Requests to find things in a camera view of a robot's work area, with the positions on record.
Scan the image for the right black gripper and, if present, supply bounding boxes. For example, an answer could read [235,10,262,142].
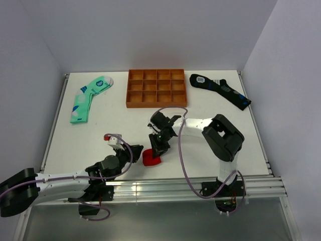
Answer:
[150,131,173,159]

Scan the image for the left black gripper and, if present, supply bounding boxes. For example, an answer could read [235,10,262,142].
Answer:
[109,142,143,180]

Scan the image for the red santa sock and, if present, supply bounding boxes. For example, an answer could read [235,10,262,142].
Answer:
[142,149,161,167]

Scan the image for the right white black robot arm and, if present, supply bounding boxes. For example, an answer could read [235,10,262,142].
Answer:
[147,111,245,196]

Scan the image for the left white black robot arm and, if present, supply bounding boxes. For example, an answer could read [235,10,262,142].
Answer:
[1,144,143,217]

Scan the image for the orange compartment tray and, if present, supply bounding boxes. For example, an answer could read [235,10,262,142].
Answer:
[126,69,188,108]

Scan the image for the mint green patterned sock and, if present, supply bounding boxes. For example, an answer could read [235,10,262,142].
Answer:
[70,76,114,125]

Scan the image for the black blue sports sock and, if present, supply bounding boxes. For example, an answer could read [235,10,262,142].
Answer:
[189,74,251,110]

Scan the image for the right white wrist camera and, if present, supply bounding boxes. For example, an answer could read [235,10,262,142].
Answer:
[147,123,160,133]

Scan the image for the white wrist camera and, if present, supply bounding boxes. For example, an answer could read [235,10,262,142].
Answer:
[147,123,160,133]
[103,134,124,150]

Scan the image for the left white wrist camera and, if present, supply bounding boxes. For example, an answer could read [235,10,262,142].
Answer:
[103,134,124,150]

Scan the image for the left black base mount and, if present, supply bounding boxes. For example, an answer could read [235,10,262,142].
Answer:
[68,185,114,221]

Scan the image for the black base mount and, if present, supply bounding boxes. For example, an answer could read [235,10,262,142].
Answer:
[68,185,114,221]
[200,181,248,213]

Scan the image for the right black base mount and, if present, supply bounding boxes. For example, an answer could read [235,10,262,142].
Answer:
[200,181,248,213]

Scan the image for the aluminium front rail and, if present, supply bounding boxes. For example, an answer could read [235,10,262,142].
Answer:
[25,175,288,205]

